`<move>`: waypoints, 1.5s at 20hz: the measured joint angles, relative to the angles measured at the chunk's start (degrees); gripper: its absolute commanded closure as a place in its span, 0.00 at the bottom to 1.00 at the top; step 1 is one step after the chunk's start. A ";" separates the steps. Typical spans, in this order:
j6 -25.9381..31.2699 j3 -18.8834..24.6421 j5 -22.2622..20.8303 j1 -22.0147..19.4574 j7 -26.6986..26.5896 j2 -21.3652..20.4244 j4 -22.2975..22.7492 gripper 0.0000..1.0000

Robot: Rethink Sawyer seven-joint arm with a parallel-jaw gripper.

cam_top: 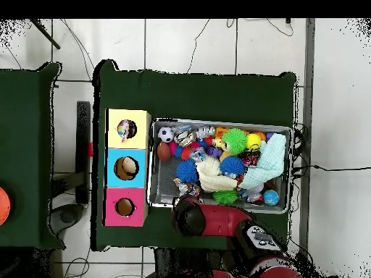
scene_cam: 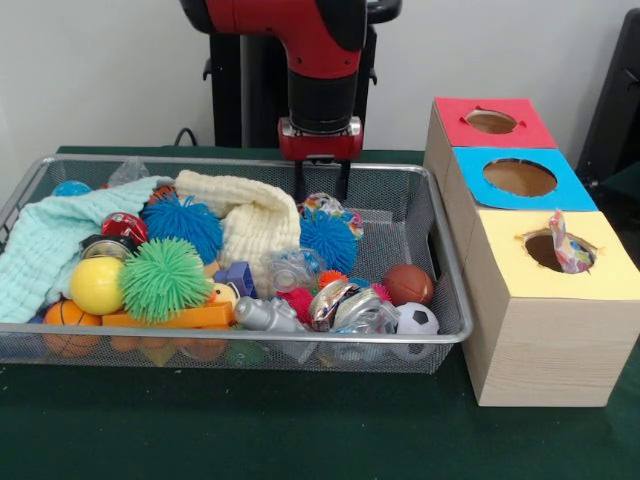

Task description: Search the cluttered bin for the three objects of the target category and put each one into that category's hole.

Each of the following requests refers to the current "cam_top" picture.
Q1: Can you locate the cream knitted cloth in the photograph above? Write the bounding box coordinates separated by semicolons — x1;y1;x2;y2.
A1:
196;157;239;193

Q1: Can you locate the green spiky rubber ball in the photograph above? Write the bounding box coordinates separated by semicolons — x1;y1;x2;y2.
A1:
212;188;239;205
221;127;249;156

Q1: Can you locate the colourful polka dot cloth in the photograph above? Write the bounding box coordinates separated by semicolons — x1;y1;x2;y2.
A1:
117;119;138;143

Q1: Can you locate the light blue cloth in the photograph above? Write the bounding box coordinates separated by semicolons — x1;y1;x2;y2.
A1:
238;132;288;191

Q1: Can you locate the silver mesh bin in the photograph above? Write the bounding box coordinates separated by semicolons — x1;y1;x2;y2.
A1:
146;117;293;215

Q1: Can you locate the wooden box with three holes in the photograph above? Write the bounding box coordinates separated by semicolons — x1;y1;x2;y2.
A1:
102;108;152;227

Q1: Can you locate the blue spiky rubber ball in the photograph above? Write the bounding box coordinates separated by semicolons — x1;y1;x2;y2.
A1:
175;159;200;185
219;155;247;178

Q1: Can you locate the brown toy football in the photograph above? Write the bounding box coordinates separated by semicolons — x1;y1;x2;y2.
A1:
156;141;172;162

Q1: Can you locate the black and white soccer ball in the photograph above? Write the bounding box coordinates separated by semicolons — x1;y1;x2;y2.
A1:
157;126;177;143

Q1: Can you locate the dark green table cloth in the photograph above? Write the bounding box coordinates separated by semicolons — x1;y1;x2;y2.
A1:
91;59;297;256
0;62;66;250

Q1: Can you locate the yellow smooth ball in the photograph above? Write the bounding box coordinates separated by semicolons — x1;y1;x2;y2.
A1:
246;132;262;151

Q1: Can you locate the blue globe ball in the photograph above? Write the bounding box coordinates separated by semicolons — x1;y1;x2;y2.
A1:
262;189;280;206

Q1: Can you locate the black upright panel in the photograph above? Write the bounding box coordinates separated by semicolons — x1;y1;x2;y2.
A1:
75;101;91;204

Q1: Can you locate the dark grey stand base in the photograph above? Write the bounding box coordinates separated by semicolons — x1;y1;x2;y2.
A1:
48;203;86;236

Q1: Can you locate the black rod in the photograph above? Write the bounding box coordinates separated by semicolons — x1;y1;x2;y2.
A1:
28;18;62;50

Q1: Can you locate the large orange ball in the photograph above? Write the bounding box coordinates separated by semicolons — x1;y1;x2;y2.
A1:
0;186;12;227

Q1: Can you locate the colourful braided rope toy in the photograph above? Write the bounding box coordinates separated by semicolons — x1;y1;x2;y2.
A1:
172;177;203;198

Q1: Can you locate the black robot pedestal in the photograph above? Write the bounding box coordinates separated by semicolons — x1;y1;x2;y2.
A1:
154;248;224;278

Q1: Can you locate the black cable with plug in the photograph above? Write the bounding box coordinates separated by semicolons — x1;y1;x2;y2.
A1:
309;164;371;172

